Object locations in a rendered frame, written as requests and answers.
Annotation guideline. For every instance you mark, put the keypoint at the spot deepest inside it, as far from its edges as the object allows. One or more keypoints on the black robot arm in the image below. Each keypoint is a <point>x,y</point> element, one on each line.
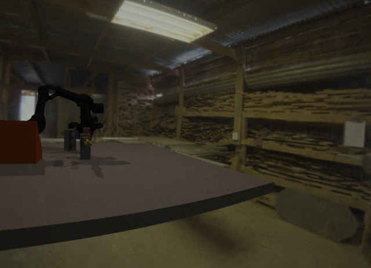
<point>85,102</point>

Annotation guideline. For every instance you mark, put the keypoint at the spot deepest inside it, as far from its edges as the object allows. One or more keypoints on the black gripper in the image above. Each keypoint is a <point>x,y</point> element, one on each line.
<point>79,128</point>

